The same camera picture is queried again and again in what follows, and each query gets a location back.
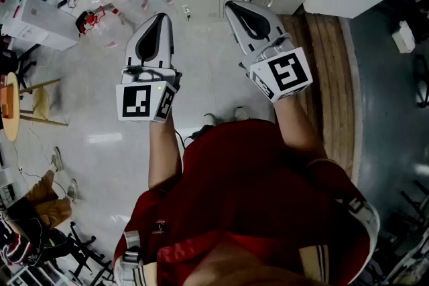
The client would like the black rounded device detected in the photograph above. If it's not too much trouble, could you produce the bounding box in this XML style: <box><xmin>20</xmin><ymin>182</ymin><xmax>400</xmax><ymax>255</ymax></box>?
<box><xmin>76</xmin><ymin>11</ymin><xmax>89</xmax><ymax>35</ymax></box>

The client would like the black metal rack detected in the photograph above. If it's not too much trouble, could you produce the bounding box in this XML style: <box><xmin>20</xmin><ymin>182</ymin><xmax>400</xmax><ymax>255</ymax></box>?
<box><xmin>381</xmin><ymin>179</ymin><xmax>429</xmax><ymax>286</ymax></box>

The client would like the wooden plank platform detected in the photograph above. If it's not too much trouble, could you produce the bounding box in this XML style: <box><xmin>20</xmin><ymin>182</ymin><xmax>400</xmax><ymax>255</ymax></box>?
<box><xmin>278</xmin><ymin>13</ymin><xmax>357</xmax><ymax>178</ymax></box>

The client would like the person's face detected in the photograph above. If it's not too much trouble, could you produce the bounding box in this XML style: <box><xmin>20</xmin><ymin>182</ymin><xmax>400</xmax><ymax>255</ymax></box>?
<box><xmin>184</xmin><ymin>240</ymin><xmax>321</xmax><ymax>286</ymax></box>

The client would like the person's left forearm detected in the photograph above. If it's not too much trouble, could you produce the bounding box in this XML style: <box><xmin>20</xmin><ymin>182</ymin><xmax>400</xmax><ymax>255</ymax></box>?
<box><xmin>147</xmin><ymin>110</ymin><xmax>184</xmax><ymax>192</ymax></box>

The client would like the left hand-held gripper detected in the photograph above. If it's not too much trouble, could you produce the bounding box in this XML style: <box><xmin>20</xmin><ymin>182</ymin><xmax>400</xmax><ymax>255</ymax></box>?
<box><xmin>116</xmin><ymin>12</ymin><xmax>184</xmax><ymax>123</ymax></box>

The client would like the small white box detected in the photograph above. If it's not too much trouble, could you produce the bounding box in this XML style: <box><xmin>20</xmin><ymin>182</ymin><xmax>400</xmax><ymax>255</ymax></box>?
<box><xmin>391</xmin><ymin>20</ymin><xmax>417</xmax><ymax>54</ymax></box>

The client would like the person's red shirt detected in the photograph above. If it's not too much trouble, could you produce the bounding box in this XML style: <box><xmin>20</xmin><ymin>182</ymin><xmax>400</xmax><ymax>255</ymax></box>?
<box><xmin>113</xmin><ymin>119</ymin><xmax>381</xmax><ymax>286</ymax></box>

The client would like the person's right forearm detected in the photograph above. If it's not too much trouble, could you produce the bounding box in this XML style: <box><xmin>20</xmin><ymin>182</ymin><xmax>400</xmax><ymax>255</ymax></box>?
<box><xmin>273</xmin><ymin>96</ymin><xmax>328</xmax><ymax>163</ymax></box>

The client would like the black office chair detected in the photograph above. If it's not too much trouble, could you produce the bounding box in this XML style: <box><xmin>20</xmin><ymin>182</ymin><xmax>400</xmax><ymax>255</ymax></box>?
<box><xmin>43</xmin><ymin>220</ymin><xmax>113</xmax><ymax>286</ymax></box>
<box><xmin>11</xmin><ymin>43</ymin><xmax>38</xmax><ymax>88</ymax></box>

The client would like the round wooden table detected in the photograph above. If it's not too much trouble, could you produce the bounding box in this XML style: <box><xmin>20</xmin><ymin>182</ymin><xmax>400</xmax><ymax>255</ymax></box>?
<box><xmin>0</xmin><ymin>72</ymin><xmax>20</xmax><ymax>142</ymax></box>

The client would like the grey harness strap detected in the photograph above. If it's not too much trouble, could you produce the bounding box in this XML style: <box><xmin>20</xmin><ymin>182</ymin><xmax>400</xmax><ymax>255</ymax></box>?
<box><xmin>336</xmin><ymin>196</ymin><xmax>369</xmax><ymax>217</ymax></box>
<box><xmin>121</xmin><ymin>229</ymin><xmax>144</xmax><ymax>266</ymax></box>

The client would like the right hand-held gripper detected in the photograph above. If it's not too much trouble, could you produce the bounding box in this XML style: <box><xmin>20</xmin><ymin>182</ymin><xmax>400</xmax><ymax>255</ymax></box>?
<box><xmin>224</xmin><ymin>0</ymin><xmax>314</xmax><ymax>104</ymax></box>

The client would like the black cable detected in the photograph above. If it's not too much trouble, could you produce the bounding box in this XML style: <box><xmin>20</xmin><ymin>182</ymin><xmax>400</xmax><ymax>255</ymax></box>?
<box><xmin>174</xmin><ymin>125</ymin><xmax>204</xmax><ymax>150</ymax></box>

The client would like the wooden stool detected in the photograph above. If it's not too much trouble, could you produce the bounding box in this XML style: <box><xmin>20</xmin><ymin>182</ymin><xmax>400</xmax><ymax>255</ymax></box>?
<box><xmin>18</xmin><ymin>78</ymin><xmax>70</xmax><ymax>127</ymax></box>

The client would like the orange box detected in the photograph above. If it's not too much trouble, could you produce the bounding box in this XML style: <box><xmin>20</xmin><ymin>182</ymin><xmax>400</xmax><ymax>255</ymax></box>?
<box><xmin>0</xmin><ymin>83</ymin><xmax>15</xmax><ymax>120</ymax></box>

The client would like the person's right shoe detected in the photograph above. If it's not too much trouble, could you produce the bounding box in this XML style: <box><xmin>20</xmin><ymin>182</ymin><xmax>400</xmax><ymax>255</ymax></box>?
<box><xmin>233</xmin><ymin>106</ymin><xmax>251</xmax><ymax>121</ymax></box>

